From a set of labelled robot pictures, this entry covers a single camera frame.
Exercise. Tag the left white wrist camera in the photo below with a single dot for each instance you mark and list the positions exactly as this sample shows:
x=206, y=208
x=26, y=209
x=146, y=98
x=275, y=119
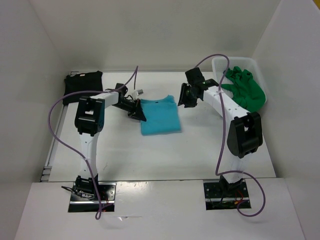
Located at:
x=137, y=93

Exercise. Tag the black t-shirt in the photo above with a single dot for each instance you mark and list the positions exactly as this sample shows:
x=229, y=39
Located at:
x=90, y=81

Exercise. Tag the white plastic basket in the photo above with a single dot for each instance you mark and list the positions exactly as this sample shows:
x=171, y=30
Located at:
x=219, y=65

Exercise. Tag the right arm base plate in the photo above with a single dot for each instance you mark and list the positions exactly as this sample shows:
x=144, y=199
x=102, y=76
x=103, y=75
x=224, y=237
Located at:
x=215, y=199

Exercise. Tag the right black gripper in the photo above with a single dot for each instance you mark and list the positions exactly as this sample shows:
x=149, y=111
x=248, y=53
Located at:
x=183, y=98

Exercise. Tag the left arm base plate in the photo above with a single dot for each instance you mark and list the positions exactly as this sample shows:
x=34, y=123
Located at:
x=82, y=202

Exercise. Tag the light blue t-shirt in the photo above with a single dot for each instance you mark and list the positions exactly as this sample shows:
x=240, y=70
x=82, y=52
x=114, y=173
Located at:
x=161, y=117

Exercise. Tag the green t-shirt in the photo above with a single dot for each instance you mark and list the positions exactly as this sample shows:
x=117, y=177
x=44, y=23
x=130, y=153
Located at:
x=245, y=90

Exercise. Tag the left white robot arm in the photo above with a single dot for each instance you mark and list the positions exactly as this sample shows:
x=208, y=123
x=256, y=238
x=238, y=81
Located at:
x=89, y=122

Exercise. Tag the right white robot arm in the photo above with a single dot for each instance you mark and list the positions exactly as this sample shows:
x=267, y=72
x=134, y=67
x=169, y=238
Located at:
x=241, y=129

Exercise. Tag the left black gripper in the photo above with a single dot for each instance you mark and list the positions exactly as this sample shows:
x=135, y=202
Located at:
x=136, y=112

